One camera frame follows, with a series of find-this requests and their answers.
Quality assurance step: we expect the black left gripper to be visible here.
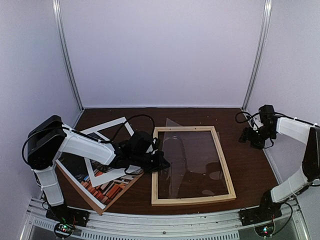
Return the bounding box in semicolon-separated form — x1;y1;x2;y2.
131;149;171;173

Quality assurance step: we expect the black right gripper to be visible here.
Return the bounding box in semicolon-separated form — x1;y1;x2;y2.
238;125;276;150

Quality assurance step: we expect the light wooden picture frame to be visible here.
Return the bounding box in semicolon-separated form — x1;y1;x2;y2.
151;126;237;207

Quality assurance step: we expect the clear acrylic sheet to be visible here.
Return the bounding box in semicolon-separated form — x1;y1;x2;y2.
158;131;228;199

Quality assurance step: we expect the white mat board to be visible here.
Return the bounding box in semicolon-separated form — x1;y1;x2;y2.
81;116;141;187

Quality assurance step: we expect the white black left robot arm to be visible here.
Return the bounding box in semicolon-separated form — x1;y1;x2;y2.
21;115;171;222

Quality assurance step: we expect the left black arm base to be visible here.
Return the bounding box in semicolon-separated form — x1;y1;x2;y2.
45;200;90;227

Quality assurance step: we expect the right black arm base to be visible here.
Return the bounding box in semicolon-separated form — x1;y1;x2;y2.
238;190;282;226

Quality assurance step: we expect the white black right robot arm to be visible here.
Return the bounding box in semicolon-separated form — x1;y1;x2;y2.
235;104;320;221

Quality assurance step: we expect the books photo print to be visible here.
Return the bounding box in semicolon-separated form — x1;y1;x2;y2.
55;153;143;215

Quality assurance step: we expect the brown backing board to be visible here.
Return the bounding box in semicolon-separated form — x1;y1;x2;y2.
58;170;142;215

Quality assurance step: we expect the right round circuit board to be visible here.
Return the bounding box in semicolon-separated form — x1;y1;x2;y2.
254;223;275;238

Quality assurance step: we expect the round circuit board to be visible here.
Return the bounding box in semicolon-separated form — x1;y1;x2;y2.
254;223;275;238
53;222;75;239

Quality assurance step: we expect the left round circuit board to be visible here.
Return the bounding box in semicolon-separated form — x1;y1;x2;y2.
53;222;75;239

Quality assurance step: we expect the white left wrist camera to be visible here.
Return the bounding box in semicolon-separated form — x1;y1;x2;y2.
146;137;160;154

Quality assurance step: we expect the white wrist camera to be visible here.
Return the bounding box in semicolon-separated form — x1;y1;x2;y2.
249;117;262;131
146;137;160;154

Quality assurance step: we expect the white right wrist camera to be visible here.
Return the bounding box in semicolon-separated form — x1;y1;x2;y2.
249;117;262;131

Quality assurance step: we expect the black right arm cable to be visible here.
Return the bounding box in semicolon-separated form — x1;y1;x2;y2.
235;111;275;150

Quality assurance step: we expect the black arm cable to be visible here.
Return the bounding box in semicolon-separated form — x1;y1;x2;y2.
109;114;155;146
235;111;275;150

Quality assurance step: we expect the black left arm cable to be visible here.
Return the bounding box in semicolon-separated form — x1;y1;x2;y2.
109;114;155;146

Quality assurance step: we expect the aluminium front rail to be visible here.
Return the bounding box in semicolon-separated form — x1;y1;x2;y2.
19;197;311;240

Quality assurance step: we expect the right aluminium corner post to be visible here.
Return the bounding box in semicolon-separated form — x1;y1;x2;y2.
241;0;273;110

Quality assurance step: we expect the aluminium corner post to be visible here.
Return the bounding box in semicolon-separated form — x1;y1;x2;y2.
52;0;84;112
241;0;273;110

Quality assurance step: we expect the left aluminium corner post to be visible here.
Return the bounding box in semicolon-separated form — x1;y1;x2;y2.
52;0;84;112

